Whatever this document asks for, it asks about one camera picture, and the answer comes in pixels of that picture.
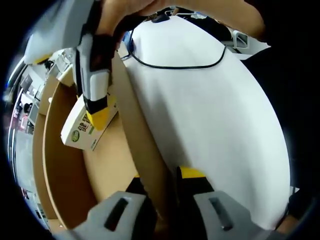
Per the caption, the small black device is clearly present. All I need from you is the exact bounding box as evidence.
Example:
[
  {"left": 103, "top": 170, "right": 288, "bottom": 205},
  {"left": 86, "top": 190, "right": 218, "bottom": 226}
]
[{"left": 149, "top": 12, "right": 171, "bottom": 24}]

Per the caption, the person's right hand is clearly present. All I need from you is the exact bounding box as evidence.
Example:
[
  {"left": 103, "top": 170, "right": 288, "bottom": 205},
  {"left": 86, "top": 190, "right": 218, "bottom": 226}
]
[{"left": 96, "top": 0, "right": 161, "bottom": 36}]

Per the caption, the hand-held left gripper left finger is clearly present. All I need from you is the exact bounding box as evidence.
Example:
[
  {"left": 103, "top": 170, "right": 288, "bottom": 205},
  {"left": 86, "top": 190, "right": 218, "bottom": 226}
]
[{"left": 71, "top": 174, "right": 158, "bottom": 240}]

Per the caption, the black cable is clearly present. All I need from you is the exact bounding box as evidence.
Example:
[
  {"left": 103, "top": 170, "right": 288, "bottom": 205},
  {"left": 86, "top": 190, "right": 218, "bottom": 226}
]
[{"left": 122, "top": 14, "right": 228, "bottom": 70}]

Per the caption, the small green white carton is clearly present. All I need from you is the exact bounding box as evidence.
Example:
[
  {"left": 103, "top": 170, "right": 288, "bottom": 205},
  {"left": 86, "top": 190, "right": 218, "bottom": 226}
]
[{"left": 60, "top": 93, "right": 119, "bottom": 152}]

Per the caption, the white framed chair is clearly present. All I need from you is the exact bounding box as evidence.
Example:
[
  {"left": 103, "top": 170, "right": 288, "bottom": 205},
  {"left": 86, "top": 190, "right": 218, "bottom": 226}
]
[{"left": 231, "top": 29, "right": 251, "bottom": 50}]

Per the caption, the brown cardboard shoe box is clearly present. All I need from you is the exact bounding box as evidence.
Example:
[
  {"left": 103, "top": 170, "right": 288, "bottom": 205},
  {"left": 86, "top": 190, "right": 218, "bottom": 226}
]
[{"left": 32, "top": 49, "right": 181, "bottom": 235}]

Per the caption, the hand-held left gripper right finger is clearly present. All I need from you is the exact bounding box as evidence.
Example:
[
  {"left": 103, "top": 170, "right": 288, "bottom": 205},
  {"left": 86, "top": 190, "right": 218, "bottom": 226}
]
[{"left": 174, "top": 166, "right": 273, "bottom": 240}]

